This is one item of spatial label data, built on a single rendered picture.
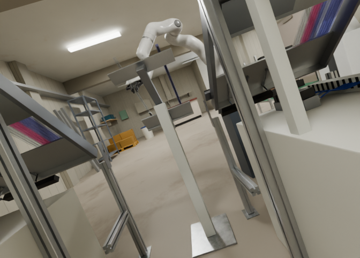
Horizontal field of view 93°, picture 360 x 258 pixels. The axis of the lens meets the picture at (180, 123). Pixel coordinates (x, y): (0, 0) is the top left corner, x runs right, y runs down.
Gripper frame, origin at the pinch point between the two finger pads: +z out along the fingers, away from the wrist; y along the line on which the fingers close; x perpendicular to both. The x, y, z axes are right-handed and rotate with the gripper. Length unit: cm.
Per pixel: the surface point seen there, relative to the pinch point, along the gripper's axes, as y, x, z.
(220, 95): 45, 16, 15
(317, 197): 44, 4, 82
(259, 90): 68, 24, 15
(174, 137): 12.4, 23.1, 27.3
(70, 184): -279, 220, -164
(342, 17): 109, -1, 17
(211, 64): 41.9, -7.4, 24.6
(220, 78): 47, 5, 17
